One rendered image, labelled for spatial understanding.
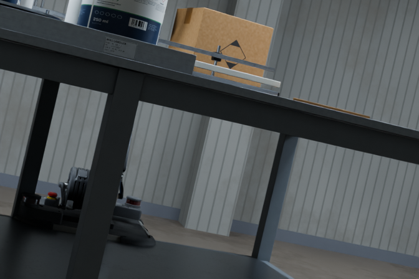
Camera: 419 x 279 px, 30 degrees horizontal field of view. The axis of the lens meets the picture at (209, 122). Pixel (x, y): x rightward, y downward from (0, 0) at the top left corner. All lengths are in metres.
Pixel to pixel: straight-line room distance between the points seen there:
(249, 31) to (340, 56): 2.69
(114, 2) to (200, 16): 1.03
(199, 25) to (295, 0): 2.69
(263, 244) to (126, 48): 1.63
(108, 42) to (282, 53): 3.71
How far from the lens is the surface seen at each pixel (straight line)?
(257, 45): 2.92
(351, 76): 5.58
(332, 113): 1.88
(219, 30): 2.85
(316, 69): 5.49
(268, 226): 3.22
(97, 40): 1.76
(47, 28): 1.74
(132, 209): 3.38
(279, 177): 3.20
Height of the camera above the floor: 0.76
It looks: 1 degrees down
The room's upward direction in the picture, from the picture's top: 13 degrees clockwise
